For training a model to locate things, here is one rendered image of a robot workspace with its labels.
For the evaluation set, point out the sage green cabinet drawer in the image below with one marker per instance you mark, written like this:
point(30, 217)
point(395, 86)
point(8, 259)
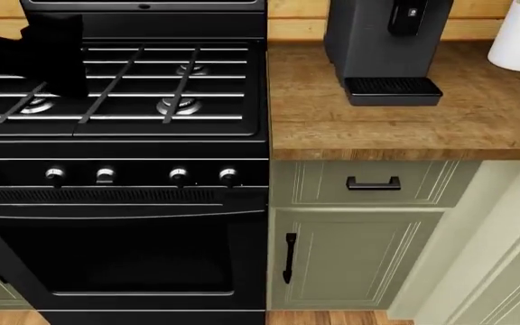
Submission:
point(323, 183)

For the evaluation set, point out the sage green cabinet door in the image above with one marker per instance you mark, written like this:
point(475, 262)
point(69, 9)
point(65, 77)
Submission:
point(355, 260)

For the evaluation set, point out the black coffee machine drip tray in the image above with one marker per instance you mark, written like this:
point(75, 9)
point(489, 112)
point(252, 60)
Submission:
point(393, 91)

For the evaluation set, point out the dark grey coffee machine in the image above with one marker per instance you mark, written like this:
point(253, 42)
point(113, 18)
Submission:
point(368, 44)

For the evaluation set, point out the black coffee machine dispenser head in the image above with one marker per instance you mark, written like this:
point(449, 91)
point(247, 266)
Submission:
point(405, 17)

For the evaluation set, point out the sage green angled cabinet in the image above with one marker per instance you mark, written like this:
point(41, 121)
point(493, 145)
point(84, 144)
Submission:
point(490, 254)

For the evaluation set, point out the silver black stove knob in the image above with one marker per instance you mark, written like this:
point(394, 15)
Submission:
point(105, 174)
point(179, 176)
point(228, 176)
point(55, 174)

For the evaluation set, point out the silver gas burner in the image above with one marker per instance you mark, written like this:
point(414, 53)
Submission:
point(191, 69)
point(177, 105)
point(38, 106)

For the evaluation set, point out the black cast iron stove grate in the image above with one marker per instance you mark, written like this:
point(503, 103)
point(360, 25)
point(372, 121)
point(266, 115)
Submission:
point(39, 116)
point(183, 84)

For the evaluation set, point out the black gas stove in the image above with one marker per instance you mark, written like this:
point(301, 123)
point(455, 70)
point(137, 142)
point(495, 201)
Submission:
point(120, 152)

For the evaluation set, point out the black oven door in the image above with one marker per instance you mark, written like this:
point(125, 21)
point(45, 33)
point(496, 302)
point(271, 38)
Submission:
point(120, 264)

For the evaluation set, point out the white utensil holder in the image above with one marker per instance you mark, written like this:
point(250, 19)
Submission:
point(519, 40)

